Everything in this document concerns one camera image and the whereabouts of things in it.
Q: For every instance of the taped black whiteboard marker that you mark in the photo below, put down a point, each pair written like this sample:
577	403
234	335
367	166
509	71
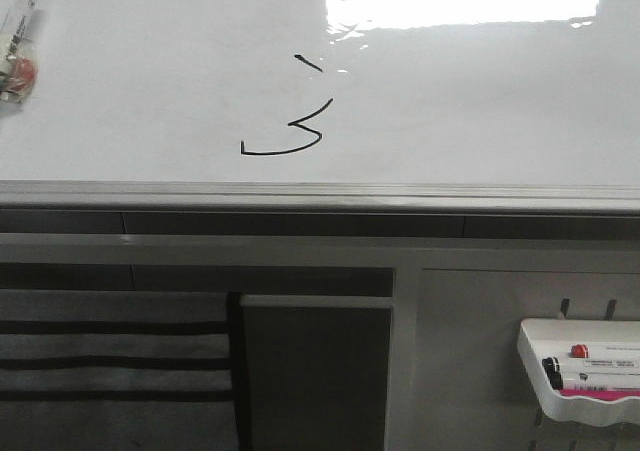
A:
19	68

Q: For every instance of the white glossy whiteboard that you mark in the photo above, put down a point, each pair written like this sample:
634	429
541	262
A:
386	105

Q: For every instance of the white pegboard panel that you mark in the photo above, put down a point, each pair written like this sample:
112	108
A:
471	391

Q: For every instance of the upper black capped marker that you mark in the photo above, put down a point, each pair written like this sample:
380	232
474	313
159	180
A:
576	365

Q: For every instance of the black capped marker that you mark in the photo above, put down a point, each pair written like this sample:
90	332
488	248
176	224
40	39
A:
594	382
576	365

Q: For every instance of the grey fabric pocket organizer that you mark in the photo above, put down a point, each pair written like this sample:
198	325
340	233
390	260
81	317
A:
124	370

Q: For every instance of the lower black capped marker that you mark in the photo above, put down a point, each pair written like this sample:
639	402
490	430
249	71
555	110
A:
594	382

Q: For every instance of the red capped marker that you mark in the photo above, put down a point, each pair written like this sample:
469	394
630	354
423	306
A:
604	351

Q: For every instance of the white plastic marker tray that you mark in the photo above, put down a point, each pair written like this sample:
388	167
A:
539	337

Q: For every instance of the pink eraser in tray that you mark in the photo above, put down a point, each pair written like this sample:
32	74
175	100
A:
604	395

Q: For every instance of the white frame dark panel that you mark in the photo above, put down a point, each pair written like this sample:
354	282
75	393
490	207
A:
318	370

